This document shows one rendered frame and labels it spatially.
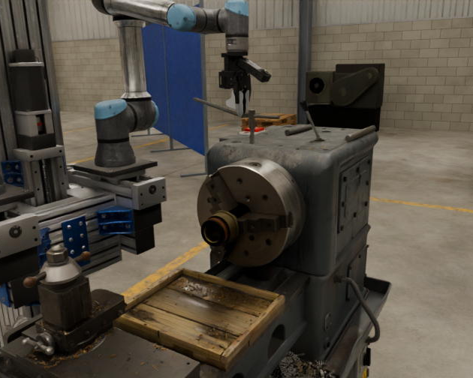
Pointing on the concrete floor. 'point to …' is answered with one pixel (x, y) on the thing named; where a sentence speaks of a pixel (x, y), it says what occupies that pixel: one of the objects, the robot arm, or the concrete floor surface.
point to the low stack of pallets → (270, 121)
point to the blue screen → (177, 85)
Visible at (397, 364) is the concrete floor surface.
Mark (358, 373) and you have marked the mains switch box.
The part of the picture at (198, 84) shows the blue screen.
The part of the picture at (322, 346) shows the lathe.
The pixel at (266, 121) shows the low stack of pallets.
